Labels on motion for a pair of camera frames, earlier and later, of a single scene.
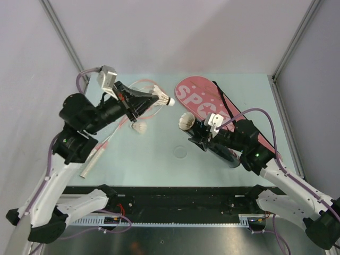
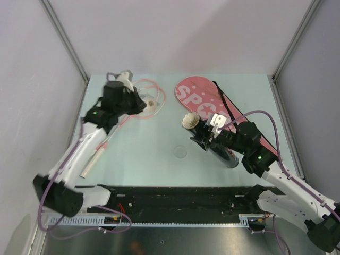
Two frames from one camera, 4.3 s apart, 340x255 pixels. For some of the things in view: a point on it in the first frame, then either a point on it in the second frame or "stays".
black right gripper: [203, 143] stays
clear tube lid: [180, 152] stays
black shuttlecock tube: [228, 155] stays
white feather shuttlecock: [163, 99] -> [190, 120]
